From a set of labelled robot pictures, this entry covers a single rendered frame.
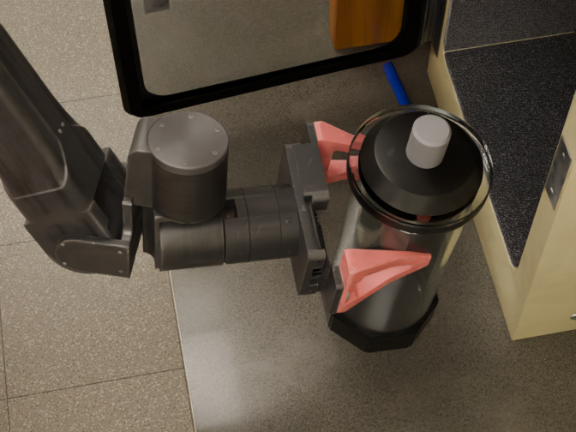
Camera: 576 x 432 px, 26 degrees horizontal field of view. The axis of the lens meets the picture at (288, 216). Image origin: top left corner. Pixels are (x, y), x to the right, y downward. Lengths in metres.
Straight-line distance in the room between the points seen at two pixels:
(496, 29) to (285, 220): 0.40
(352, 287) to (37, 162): 0.25
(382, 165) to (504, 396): 0.33
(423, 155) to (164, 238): 0.20
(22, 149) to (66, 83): 1.66
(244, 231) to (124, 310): 1.33
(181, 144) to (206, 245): 0.09
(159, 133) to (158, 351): 1.35
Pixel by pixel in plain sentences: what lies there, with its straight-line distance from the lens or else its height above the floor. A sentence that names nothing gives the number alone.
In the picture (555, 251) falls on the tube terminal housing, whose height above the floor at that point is 1.10.
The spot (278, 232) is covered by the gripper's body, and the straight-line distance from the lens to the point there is 0.93.
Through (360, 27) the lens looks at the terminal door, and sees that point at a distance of 1.22.
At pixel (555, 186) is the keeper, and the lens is 0.97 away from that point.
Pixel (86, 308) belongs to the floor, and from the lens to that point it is 2.26.
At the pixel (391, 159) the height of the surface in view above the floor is 1.24.
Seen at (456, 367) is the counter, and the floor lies 0.94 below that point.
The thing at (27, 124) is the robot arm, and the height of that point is 1.29.
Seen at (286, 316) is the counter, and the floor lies 0.94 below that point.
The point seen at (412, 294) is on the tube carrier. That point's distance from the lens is 1.01.
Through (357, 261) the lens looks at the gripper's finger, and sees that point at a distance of 0.91.
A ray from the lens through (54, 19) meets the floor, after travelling 2.65.
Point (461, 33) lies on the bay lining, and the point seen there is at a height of 1.04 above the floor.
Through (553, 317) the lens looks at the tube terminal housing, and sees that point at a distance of 1.15.
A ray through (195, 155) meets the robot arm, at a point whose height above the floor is 1.27.
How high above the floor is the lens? 1.99
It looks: 59 degrees down
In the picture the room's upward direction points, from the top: straight up
